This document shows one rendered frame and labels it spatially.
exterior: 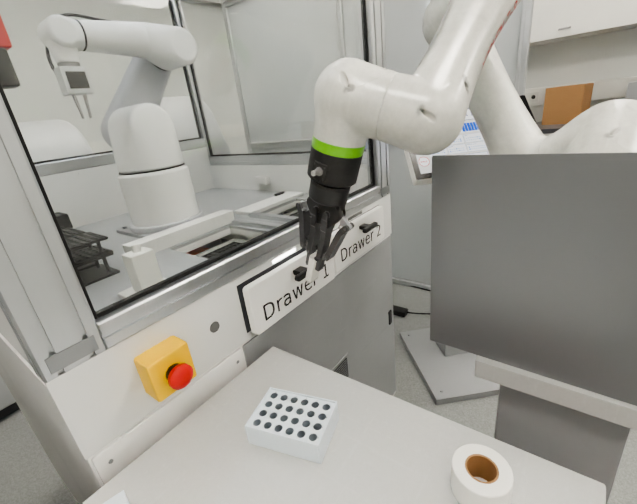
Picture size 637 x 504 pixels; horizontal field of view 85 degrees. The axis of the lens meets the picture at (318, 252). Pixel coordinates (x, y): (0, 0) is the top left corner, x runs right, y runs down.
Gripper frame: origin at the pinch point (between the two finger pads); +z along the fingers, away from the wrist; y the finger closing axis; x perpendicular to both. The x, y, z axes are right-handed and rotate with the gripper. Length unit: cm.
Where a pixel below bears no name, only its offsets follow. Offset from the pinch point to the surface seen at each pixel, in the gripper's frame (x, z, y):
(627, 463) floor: 69, 63, 97
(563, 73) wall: 355, -40, 2
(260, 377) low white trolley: -18.7, 15.8, 4.0
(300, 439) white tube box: -27.4, 6.4, 19.7
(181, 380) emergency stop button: -33.5, 4.7, 0.7
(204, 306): -22.5, 2.5, -7.9
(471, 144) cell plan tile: 91, -15, 3
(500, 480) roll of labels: -19.3, -2.4, 42.9
